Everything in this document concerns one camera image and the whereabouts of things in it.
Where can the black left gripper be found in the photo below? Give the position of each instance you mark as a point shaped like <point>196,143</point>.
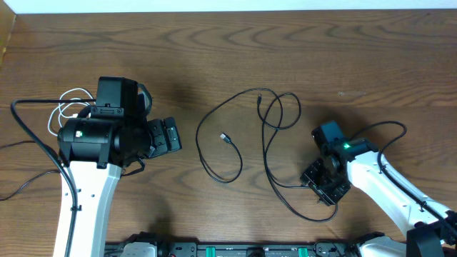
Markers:
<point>164,136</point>

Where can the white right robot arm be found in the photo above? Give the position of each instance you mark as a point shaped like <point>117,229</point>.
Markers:
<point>344,162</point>

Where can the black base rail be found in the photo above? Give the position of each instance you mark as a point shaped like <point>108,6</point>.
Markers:
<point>267,250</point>

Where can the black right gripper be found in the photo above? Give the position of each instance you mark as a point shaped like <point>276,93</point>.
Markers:
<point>329,198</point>

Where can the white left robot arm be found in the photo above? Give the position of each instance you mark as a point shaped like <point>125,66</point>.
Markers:
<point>95,148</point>

